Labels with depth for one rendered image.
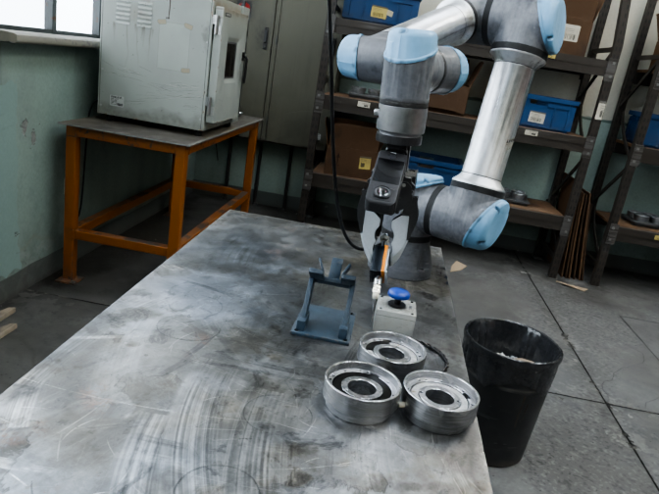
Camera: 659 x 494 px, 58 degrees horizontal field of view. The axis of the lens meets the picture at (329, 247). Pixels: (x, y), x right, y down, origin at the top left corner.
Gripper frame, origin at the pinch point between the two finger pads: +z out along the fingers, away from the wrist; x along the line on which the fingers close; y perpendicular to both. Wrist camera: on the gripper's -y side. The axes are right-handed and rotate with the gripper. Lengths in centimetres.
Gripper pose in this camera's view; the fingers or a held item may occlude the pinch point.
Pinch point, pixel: (380, 258)
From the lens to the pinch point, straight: 98.3
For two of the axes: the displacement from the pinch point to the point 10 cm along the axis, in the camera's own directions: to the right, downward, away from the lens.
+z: -1.0, 9.4, 3.3
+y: 2.1, -3.0, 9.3
